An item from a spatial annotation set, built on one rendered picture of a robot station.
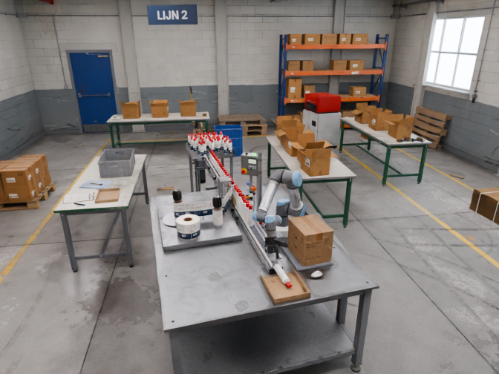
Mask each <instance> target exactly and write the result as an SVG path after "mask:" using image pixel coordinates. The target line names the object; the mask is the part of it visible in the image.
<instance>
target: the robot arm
mask: <svg viewBox="0 0 499 374"><path fill-rule="evenodd" d="M268 183H269V184H268V186H267V189H266V191H265V193H264V196H263V199H262V201H261V204H260V206H259V208H258V211H254V212H253V214H252V219H253V220H254V221H257V222H261V223H265V225H266V233H267V237H265V238H264V239H265V245H264V246H265V247H267V249H266V248H265V252H267V253H268V254H269V253H270V254H271V256H270V257H269V260H271V261H275V263H278V245H281V246H283V247H285V248H287V247H288V244H287V243H285V242H281V241H279V240H276V239H275V238H277V236H276V235H277V234H276V226H279V227H287V226H288V221H289V217H288V215H291V216H294V217H300V216H304V213H305V210H306V206H305V205H303V202H302V201H301V198H300V192H299V186H301V183H302V175H301V173H300V172H297V171H289V170H285V169H279V170H277V171H276V172H274V173H273V174H272V175H271V177H270V178H269V180H268ZM280 183H282V184H286V187H287V188H288V189H289V193H290V200H288V199H280V200H278V201H277V203H276V213H275V215H271V214H267V212H268V209H269V207H270V204H271V202H272V200H273V197H274V194H275V191H276V189H277V187H278V186H279V185H280ZM290 201H291V202H290Z"/></svg>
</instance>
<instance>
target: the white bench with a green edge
mask: <svg viewBox="0 0 499 374"><path fill-rule="evenodd" d="M99 158H100V157H95V158H94V160H93V161H92V162H91V163H90V165H89V166H88V167H87V168H86V169H85V171H84V172H83V173H82V175H81V176H80V177H79V179H78V180H77V181H76V182H75V184H74V185H73V186H72V187H71V189H70V191H69V192H68V193H67V194H66V195H71V194H86V193H93V192H95V195H94V200H89V201H83V202H77V203H81V204H85V206H81V205H76V204H74V203H66V204H63V200H64V198H65V197H64V198H63V199H62V200H61V202H60V203H59V205H58V206H57V207H56V208H55V209H54V210H53V213H60V217H61V221H62V228H63V231H64V235H65V241H66V245H67V248H68V254H69V258H70V262H71V268H72V270H73V272H77V271H78V270H77V268H78V267H77V263H76V260H81V259H92V258H102V257H119V256H127V255H128V265H129V266H130V268H132V267H134V260H133V252H132V249H131V238H130V233H129V227H128V218H127V212H126V209H128V207H129V205H130V202H131V199H132V197H133V196H134V195H145V199H146V204H149V193H148V186H147V179H146V167H145V161H146V158H147V154H135V164H134V170H133V174H132V176H130V177H111V178H101V177H100V172H99V165H98V163H97V162H98V160H99ZM141 172H142V174H143V186H144V192H134V190H135V188H136V186H137V182H138V180H139V177H140V174H141ZM88 180H107V181H113V182H112V183H111V184H110V185H109V186H107V187H106V188H120V196H119V200H118V202H112V203H98V204H95V199H96V196H97V192H98V190H99V189H98V188H79V187H80V186H81V185H82V184H83V183H85V182H87V181H88ZM113 212H117V215H116V217H115V219H114V222H113V224H112V226H111V229H110V231H109V233H108V236H107V238H106V240H105V243H104V246H103V248H102V251H101V252H100V254H95V255H75V253H74V246H73V243H72V239H71V232H70V229H69V225H68V218H67V216H68V215H79V214H102V213H113ZM120 212H121V215H122V221H123V231H124V235H125V245H126V251H127V252H114V253H105V250H106V248H107V246H108V243H109V240H110V239H111V236H112V233H113V231H114V227H115V226H116V223H117V220H118V218H119V216H120Z"/></svg>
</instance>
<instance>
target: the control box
mask: <svg viewBox="0 0 499 374"><path fill-rule="evenodd" d="M245 154H246V152H244V153H243V154H242V155H241V170H245V171H246V173H245V174H244V175H251V176H258V156H256V154H255V156H253V155H252V154H253V153H248V155H245ZM248 158H256V159H257V165H256V164H248ZM248 165H255V166H257V170H252V169H248ZM241 174H242V173H241Z"/></svg>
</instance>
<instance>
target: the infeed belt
mask: <svg viewBox="0 0 499 374"><path fill-rule="evenodd" d="M241 220H242V219H241ZM242 222H243V221H242ZM243 223H244V222H243ZM244 225H245V223H244ZM245 226H246V225H245ZM246 228H247V227H246ZM250 229H251V231H252V233H253V234H254V235H255V237H256V239H257V241H258V242H259V244H260V245H261V247H262V249H263V250H264V252H265V248H266V249H267V247H265V246H264V245H265V241H264V239H263V237H262V236H261V235H260V233H259V232H258V230H257V228H256V227H255V226H254V224H253V227H250ZM247 230H248V228H247ZM248 232H249V233H250V231H249V230H248ZM250 235H251V234H250ZM251 237H252V235H251ZM252 239H253V240H254V238H253V237H252ZM254 241H255V240H254ZM255 244H256V245H257V243H256V242H255ZM257 247H258V245H257ZM258 248H259V247H258ZM259 250H260V249H259ZM260 252H261V254H262V255H263V253H262V251H261V250H260ZM265 254H266V255H267V257H268V258H269V257H270V256H271V254H270V253H269V254H268V253H267V252H265ZM263 257H264V259H265V261H266V262H267V259H266V258H265V256H264V255H263ZM270 262H271V263H272V265H273V266H274V264H275V261H271V260H270ZM267 264H268V265H269V263H268V262H267ZM269 267H270V268H271V269H274V268H273V267H271V266H270V265H269Z"/></svg>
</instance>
